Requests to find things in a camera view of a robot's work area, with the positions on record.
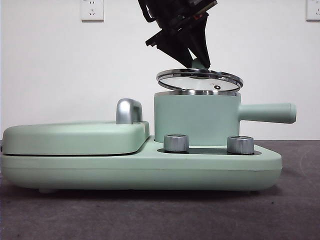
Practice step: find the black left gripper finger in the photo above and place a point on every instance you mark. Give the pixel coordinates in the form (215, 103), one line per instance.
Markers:
(177, 51)
(201, 40)

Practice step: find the round glass pot lid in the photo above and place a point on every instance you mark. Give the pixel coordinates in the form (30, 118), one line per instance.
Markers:
(185, 82)

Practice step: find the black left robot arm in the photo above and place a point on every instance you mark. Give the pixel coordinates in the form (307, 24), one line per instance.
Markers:
(172, 15)

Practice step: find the silver round control knob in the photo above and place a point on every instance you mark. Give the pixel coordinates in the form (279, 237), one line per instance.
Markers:
(240, 144)
(176, 143)

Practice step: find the mint green breakfast machine base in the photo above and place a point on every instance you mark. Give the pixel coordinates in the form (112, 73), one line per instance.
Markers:
(125, 172)

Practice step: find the mint green hinged griddle lid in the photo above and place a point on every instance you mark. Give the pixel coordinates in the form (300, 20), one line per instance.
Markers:
(75, 137)

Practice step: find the white wall socket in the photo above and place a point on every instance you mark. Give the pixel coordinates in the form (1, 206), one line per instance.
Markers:
(92, 10)
(313, 10)

